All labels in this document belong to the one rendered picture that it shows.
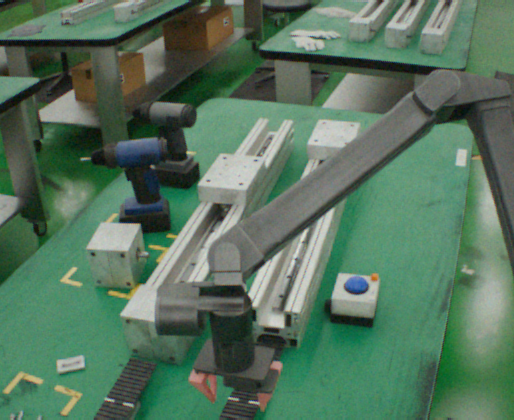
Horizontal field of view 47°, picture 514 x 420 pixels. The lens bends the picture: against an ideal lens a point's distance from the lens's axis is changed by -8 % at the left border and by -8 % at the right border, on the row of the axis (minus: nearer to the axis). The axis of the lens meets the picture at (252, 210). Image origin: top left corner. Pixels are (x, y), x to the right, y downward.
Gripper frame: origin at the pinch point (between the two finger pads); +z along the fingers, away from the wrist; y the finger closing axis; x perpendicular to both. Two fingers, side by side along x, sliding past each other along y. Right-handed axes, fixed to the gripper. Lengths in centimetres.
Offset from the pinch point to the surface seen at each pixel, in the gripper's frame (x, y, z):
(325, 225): -47.1, -4.6, -2.8
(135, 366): -5.1, 19.8, 2.6
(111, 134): -225, 146, 66
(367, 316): -27.2, -16.1, 3.0
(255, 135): -88, 21, -3
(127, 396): 1.8, 18.2, 2.5
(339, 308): -27.3, -10.8, 1.9
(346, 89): -307, 25, 62
